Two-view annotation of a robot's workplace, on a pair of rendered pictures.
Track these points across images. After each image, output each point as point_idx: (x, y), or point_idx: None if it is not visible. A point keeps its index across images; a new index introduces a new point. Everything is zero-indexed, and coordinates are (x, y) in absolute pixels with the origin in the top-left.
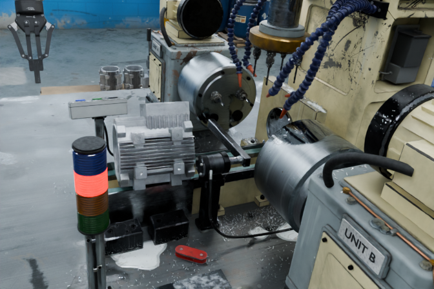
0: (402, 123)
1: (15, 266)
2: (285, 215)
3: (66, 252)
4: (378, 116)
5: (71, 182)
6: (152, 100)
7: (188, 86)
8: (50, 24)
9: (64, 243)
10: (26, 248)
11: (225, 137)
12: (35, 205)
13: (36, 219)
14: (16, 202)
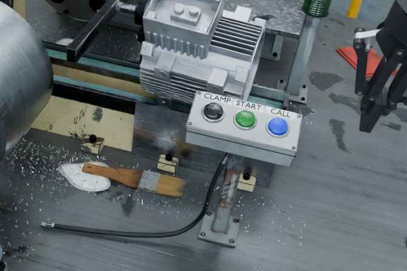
0: None
1: (358, 150)
2: None
3: (307, 140)
4: None
5: (273, 235)
6: None
7: (32, 81)
8: (366, 32)
9: (306, 149)
10: (346, 161)
11: (99, 20)
12: (334, 215)
13: (334, 193)
14: (360, 233)
